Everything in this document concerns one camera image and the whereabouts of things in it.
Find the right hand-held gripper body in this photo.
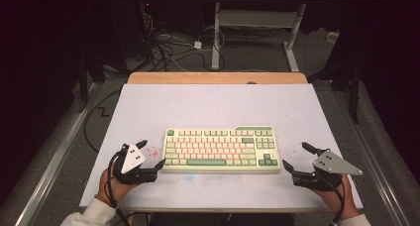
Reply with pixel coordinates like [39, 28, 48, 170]
[291, 148, 364, 192]

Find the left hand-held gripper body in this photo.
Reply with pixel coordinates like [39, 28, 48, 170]
[113, 143, 158, 186]

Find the cream and green keyboard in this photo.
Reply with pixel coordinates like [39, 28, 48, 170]
[161, 125, 282, 174]

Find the person's left hand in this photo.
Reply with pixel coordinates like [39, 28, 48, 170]
[94, 167, 140, 207]

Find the person's right hand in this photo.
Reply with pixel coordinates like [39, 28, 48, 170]
[313, 174, 362, 220]

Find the black metal stand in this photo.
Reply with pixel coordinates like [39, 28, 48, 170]
[307, 54, 364, 125]
[76, 52, 107, 114]

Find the white table cover board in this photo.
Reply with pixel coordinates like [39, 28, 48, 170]
[79, 83, 364, 210]

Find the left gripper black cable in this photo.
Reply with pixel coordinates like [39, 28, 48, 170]
[104, 150, 132, 226]

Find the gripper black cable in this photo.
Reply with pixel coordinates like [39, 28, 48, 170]
[104, 150, 132, 226]
[325, 181, 347, 226]

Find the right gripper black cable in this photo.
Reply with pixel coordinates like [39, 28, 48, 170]
[325, 181, 347, 226]

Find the metal floor rail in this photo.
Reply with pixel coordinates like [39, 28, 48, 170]
[332, 86, 411, 226]
[14, 81, 104, 226]

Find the long black floor cable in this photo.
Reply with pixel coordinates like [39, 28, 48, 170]
[82, 88, 122, 155]

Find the tangle of floor cables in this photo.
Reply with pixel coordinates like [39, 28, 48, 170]
[141, 11, 226, 72]

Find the white metal desk frame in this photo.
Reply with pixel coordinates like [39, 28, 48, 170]
[197, 0, 352, 72]

